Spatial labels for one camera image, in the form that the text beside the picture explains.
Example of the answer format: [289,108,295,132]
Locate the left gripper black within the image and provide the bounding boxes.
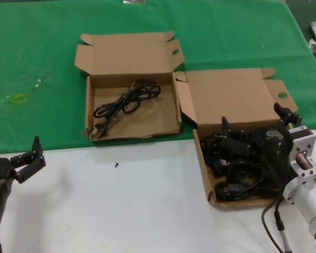
[0,135,47,184]

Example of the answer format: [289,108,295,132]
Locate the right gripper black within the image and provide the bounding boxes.
[221,102,303,159]

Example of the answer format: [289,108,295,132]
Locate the black power cable with plug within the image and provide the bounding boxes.
[91,79,162,140]

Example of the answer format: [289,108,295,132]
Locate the open cardboard box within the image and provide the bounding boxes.
[175,67,299,211]

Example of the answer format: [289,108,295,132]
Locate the cardboard box with torn rim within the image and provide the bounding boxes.
[74,31,185,143]

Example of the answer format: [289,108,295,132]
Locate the yellow outline mark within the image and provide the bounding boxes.
[12,93,27,105]

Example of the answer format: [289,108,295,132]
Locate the green table cloth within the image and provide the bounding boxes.
[0,0,316,155]

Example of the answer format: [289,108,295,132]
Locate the silver wrist coupling bracket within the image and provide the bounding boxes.
[288,125,316,184]

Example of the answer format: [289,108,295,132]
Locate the black coiled power cable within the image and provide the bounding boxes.
[200,133,227,159]
[212,157,273,185]
[215,180,282,203]

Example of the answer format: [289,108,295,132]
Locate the grey arm cable with connector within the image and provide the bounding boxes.
[273,209,291,253]

